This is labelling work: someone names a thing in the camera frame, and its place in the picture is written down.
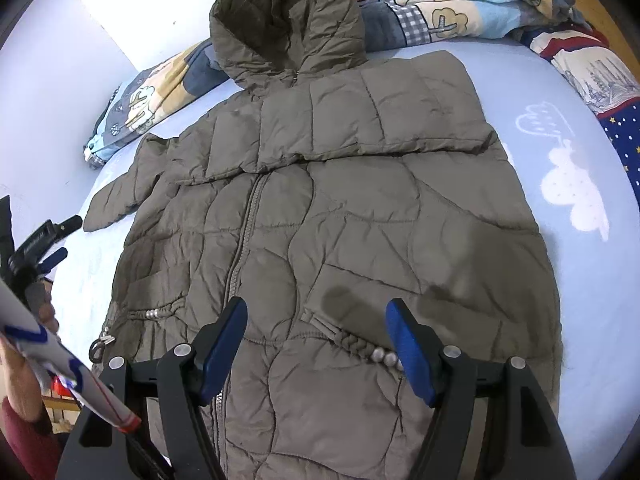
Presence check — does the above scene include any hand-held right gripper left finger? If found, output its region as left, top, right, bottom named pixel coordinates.
left=57, top=296, right=249, bottom=480

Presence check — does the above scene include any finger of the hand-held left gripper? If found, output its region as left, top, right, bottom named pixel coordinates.
left=39, top=247, right=69, bottom=272
left=31, top=214, right=84, bottom=247

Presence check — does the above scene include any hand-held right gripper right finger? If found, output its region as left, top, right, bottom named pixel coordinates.
left=385, top=297, right=583, bottom=480

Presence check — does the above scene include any olive quilted hooded jacket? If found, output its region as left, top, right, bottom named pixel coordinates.
left=82, top=0, right=563, bottom=480

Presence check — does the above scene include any person's left forearm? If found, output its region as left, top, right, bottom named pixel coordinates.
left=0, top=337, right=57, bottom=480

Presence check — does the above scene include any person's left hand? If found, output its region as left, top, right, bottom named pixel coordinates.
left=36, top=280, right=62, bottom=336

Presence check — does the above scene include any wooden bedside furniture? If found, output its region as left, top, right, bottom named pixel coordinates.
left=42, top=392, right=83, bottom=433

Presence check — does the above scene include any light blue cloud bed sheet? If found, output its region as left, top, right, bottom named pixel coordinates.
left=45, top=35, right=640, bottom=480

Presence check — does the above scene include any navy star printed pillow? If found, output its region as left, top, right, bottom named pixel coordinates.
left=522, top=22, right=640, bottom=211

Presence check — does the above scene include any patchwork printed blanket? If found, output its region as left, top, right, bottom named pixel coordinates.
left=82, top=0, right=593, bottom=168

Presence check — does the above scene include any wooden headboard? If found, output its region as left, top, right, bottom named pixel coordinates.
left=542, top=0, right=640, bottom=76

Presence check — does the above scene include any white cable with blue marks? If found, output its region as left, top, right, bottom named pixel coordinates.
left=0, top=275, right=143, bottom=433

